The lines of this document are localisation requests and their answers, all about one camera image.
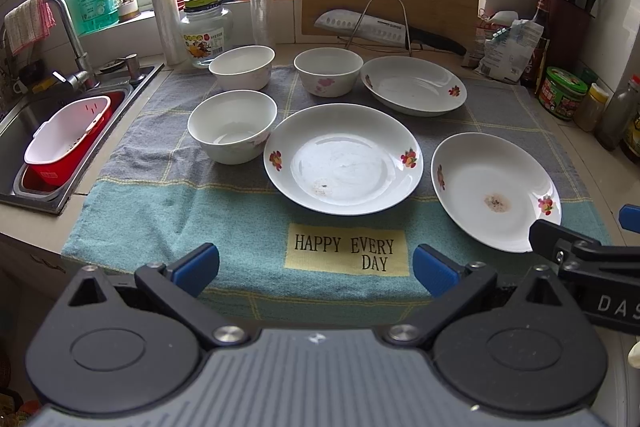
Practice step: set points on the knife block with knives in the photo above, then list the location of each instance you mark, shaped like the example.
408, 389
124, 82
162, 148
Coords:
567, 25

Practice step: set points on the dark soy sauce bottle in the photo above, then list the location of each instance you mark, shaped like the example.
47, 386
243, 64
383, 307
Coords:
531, 72

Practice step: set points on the steel kitchen knife black handle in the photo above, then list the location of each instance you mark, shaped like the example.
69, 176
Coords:
324, 21

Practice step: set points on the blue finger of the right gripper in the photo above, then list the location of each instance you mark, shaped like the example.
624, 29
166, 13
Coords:
629, 218

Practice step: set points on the green lidded sauce jar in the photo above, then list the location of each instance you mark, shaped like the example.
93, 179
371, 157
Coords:
561, 93

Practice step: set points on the yellow lidded spice jar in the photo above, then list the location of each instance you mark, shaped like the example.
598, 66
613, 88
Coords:
591, 109

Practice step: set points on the red white clipped food bag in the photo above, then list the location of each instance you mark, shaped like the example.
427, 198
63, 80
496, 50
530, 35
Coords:
488, 24

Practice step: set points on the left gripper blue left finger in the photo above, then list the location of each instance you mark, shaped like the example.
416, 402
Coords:
195, 271

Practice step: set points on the pink cloth on faucet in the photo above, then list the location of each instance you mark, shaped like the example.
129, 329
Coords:
27, 24

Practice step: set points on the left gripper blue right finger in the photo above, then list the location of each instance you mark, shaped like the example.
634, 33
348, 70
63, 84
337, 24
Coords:
434, 271

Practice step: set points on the white plastic food bag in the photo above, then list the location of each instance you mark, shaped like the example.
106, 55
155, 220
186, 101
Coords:
509, 50

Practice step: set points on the large white floral plate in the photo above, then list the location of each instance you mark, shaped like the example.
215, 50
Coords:
343, 159

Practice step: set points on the red and white strainer basket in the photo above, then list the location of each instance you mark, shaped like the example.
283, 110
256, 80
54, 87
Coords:
61, 143

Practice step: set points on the steel sink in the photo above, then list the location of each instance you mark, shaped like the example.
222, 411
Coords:
20, 186

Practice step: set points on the wire cutting board rack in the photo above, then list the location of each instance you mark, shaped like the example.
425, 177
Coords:
373, 28

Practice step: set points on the white plate with brown stain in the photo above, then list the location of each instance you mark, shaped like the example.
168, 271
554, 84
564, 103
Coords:
493, 190

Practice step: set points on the clear glass bottle red cap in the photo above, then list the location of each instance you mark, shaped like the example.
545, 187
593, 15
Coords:
618, 114

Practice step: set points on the glass jar with green lid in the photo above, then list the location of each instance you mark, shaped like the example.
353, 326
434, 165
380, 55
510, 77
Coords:
206, 28

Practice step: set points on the white bowl pink flower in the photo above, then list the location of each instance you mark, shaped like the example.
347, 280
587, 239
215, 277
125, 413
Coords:
328, 72

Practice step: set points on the small potted plant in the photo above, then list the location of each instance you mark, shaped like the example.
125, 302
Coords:
127, 10

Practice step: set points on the steel sink faucet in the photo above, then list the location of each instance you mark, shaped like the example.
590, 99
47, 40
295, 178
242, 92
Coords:
85, 77

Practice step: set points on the grey and teal towel mat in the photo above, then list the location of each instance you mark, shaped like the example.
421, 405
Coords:
159, 196

